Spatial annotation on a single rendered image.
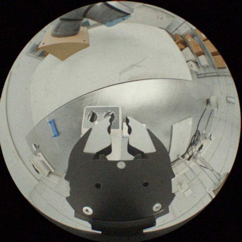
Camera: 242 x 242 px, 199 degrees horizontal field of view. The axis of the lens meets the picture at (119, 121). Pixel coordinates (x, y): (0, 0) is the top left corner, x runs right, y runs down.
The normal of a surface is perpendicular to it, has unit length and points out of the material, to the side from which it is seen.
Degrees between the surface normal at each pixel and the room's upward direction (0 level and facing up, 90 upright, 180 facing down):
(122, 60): 0
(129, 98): 0
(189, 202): 90
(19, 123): 90
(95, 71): 0
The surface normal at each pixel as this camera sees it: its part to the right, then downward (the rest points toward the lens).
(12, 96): 0.97, -0.25
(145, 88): 0.03, 0.27
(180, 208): -0.25, -0.93
